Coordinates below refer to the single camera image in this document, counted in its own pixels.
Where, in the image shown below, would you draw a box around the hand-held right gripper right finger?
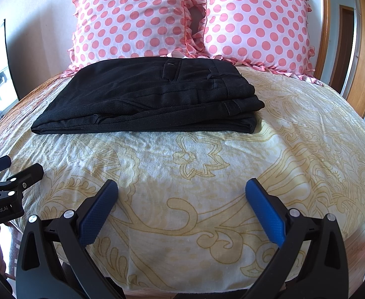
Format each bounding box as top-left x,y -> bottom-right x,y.
245,177 -> 355,299

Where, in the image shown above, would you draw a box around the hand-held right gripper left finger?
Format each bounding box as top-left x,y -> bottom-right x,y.
16,179 -> 119,299

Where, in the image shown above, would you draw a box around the black pants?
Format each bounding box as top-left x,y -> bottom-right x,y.
31,57 -> 265,135

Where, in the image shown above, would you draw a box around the yellow patterned bed sheet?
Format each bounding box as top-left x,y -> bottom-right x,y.
0,59 -> 365,294

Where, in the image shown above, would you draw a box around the bright window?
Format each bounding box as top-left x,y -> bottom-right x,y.
0,19 -> 21,122

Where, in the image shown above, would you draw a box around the pink polka dot pillow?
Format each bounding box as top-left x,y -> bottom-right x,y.
67,0 -> 207,71
185,0 -> 322,84

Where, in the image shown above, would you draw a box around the wooden headboard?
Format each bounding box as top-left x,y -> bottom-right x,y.
307,0 -> 332,85

